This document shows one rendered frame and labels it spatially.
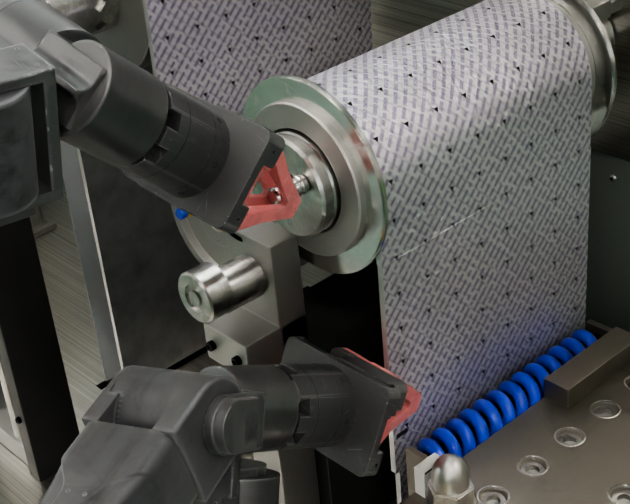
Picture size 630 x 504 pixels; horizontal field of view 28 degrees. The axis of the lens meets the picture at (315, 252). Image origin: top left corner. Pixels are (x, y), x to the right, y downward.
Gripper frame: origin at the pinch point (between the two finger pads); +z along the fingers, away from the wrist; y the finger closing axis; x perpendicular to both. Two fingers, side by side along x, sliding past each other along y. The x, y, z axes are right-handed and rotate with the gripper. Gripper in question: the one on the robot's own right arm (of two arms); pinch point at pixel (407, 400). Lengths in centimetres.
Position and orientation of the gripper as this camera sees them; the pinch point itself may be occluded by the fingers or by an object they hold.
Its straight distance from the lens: 94.7
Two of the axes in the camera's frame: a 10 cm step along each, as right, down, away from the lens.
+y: 6.8, 3.3, -6.6
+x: 2.7, -9.4, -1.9
